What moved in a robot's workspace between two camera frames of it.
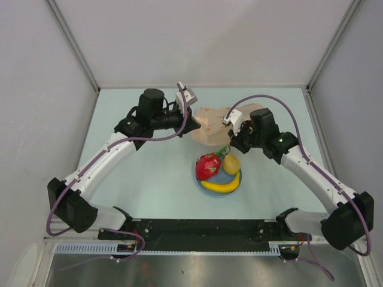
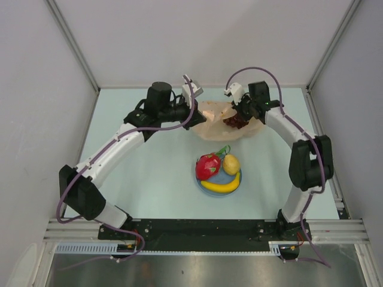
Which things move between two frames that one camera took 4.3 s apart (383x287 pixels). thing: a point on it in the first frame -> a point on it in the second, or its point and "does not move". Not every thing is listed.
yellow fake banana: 225,188 does not move
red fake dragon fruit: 208,165 does not move
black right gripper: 235,141 -> 237,107
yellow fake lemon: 231,164 does not move
